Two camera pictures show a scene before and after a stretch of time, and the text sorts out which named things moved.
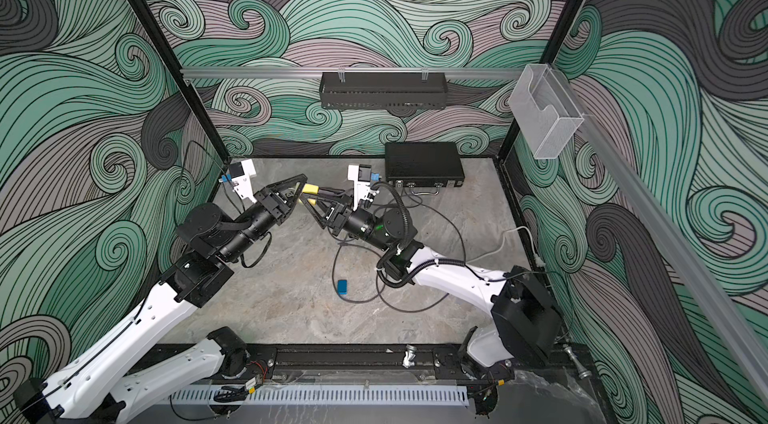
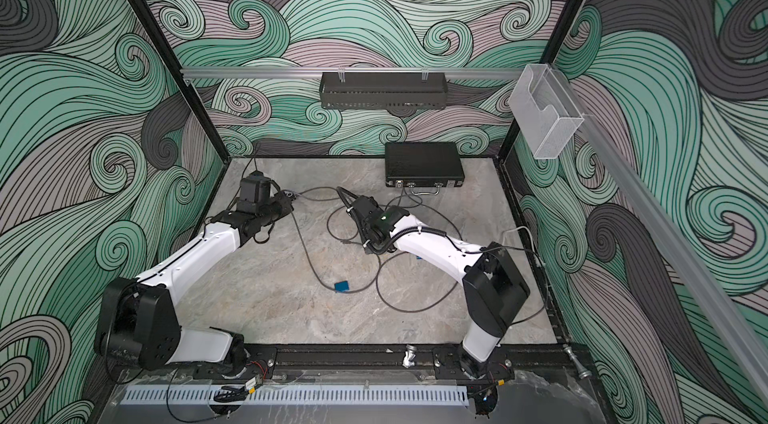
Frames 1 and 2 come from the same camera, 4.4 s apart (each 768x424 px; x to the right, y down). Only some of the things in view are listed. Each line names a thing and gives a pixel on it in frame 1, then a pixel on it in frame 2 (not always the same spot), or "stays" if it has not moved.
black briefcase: [423, 167] stays
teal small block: [342, 287] stays
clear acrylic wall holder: [545, 112] stays
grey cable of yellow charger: [343, 241] → [324, 284]
